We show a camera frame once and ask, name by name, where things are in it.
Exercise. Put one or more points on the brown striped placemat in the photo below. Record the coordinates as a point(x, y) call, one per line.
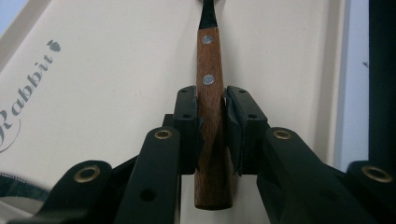
point(18, 186)

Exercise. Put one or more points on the beige plastic tray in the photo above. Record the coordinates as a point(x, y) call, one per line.
point(109, 77)

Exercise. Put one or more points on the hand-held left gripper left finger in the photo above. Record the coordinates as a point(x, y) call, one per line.
point(186, 140)

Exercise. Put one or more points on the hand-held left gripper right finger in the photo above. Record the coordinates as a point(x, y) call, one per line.
point(247, 140)

